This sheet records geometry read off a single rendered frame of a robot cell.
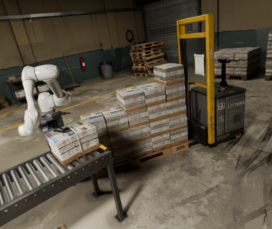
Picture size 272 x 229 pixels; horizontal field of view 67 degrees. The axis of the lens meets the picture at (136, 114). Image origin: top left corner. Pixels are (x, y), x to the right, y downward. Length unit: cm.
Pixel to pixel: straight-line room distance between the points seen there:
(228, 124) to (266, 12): 564
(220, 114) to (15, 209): 266
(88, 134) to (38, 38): 755
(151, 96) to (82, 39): 742
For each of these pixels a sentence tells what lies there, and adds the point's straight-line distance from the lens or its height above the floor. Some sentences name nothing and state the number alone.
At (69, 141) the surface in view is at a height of 99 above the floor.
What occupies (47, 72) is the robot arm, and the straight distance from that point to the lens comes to 208.
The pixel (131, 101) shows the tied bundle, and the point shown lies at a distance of 264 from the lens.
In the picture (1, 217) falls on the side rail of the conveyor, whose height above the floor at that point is 75.
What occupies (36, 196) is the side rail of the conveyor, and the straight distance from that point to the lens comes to 179.
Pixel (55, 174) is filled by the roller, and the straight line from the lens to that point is 187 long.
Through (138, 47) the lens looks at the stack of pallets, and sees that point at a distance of 907.
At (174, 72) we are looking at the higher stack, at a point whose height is 122.
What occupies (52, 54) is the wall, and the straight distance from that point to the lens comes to 930.
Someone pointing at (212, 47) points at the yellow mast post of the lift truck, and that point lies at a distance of 284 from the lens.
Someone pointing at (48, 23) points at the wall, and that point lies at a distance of 940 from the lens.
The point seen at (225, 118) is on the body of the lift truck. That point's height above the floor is 41.
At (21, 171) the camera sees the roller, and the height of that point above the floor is 80.
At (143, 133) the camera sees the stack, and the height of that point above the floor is 48.
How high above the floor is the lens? 176
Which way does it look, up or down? 21 degrees down
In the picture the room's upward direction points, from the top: 9 degrees counter-clockwise
